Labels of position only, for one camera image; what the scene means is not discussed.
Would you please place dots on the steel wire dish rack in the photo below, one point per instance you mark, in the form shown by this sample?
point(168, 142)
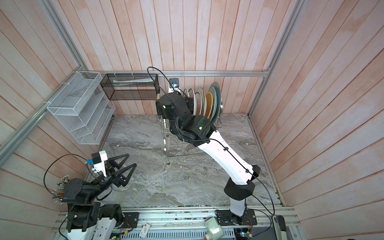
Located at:
point(193, 129)

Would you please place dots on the grey green plate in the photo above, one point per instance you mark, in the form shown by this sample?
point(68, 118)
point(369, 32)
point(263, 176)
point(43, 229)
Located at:
point(218, 101)

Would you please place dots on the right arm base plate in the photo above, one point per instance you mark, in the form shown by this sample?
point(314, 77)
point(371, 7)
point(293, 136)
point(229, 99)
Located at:
point(227, 218)

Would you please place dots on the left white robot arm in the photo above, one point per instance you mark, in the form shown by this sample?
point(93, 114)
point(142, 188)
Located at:
point(87, 218)

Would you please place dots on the yellow woven plate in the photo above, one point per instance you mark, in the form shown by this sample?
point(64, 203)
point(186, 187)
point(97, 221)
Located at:
point(208, 104)

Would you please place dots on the red pencil holder cup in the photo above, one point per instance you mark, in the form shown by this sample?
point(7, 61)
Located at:
point(59, 190)

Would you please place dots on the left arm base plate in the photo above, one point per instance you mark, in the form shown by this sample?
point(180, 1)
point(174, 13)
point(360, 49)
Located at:
point(128, 220)

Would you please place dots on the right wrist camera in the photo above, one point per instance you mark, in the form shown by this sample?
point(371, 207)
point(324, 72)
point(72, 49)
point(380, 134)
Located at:
point(174, 85)

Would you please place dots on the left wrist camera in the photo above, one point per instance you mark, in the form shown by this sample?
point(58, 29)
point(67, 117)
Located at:
point(98, 163)

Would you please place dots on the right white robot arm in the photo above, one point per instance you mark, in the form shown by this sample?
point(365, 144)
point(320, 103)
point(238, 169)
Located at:
point(240, 184)

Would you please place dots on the black mesh wall basket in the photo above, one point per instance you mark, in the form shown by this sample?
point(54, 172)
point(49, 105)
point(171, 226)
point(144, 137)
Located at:
point(130, 87)

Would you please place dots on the white green device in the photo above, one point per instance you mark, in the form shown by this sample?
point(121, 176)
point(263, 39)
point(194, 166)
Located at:
point(214, 230)

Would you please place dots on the light teal flower plate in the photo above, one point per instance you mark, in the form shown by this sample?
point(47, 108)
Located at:
point(212, 90)

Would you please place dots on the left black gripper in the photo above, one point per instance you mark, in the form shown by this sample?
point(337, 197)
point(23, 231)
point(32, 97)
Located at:
point(119, 179)

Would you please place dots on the white wire wall shelf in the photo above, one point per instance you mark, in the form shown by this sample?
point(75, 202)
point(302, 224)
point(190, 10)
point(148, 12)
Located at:
point(81, 110)

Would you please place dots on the cream floral plate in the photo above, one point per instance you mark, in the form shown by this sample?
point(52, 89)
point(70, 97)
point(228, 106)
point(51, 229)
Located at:
point(202, 92)

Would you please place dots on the aluminium frame rail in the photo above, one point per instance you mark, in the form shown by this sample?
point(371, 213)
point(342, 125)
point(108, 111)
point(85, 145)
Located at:
point(21, 134)

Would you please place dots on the orange sunburst plate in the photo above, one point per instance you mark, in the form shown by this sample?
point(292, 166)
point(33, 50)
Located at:
point(192, 101)
point(198, 103)

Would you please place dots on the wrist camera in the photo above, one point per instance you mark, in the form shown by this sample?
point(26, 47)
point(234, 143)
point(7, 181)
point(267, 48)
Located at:
point(174, 85)
point(98, 163)

